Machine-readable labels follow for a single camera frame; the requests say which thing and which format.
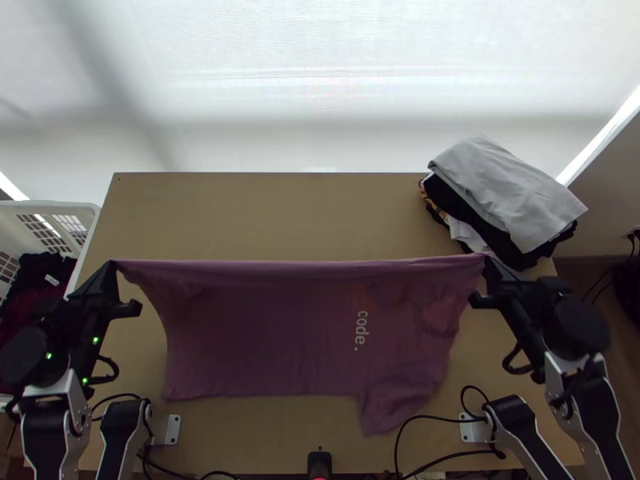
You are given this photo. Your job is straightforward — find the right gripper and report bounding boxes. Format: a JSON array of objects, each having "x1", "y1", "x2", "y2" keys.
[{"x1": 467, "y1": 255, "x2": 571, "y2": 346}]

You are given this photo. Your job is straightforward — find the white laundry basket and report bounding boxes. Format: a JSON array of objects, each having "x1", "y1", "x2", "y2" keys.
[{"x1": 0, "y1": 199, "x2": 103, "y2": 301}]

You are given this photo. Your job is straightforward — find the pile of folded clothes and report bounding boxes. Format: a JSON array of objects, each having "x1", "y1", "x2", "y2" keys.
[{"x1": 417, "y1": 132, "x2": 589, "y2": 274}]

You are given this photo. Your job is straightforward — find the black cable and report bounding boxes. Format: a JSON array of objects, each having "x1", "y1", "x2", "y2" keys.
[
  {"x1": 394, "y1": 383, "x2": 507, "y2": 476},
  {"x1": 90, "y1": 393, "x2": 151, "y2": 418}
]

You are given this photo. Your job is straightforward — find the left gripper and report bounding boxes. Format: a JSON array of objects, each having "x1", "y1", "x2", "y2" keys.
[{"x1": 59, "y1": 260, "x2": 144, "y2": 351}]

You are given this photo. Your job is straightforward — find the heap of clothes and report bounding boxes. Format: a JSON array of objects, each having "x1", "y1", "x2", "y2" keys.
[{"x1": 0, "y1": 251, "x2": 81, "y2": 396}]

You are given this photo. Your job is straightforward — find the mauve t-shirt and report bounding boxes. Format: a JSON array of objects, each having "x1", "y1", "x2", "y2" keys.
[{"x1": 107, "y1": 252, "x2": 489, "y2": 438}]

